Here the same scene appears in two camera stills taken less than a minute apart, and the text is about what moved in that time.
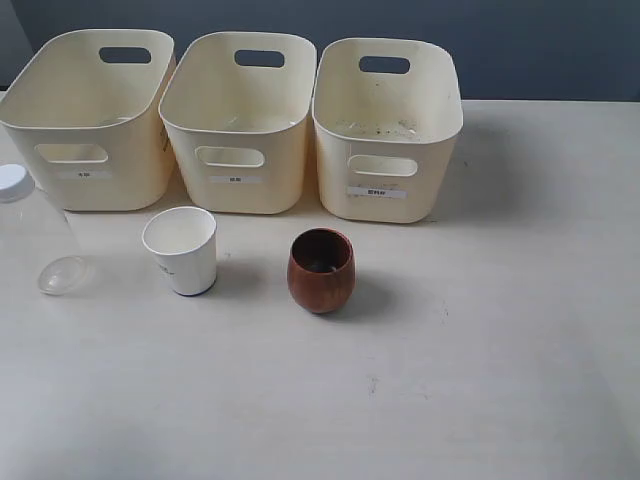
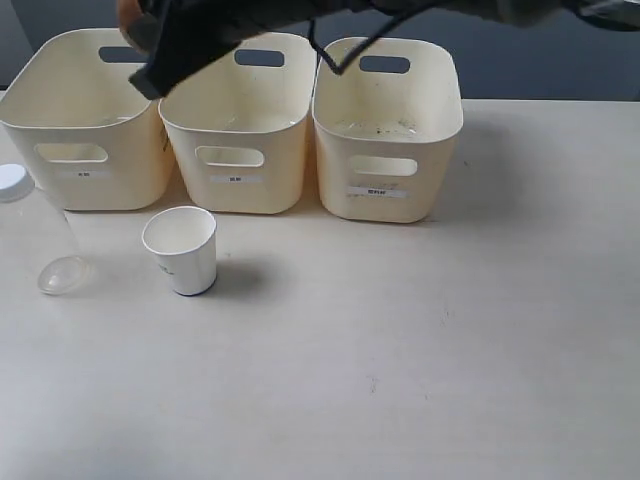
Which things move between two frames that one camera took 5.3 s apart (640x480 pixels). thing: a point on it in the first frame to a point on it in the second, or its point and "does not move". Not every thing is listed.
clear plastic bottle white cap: (40, 236) does not move
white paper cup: (185, 240) does not move
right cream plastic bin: (387, 114) does not move
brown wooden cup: (321, 269) to (127, 12)
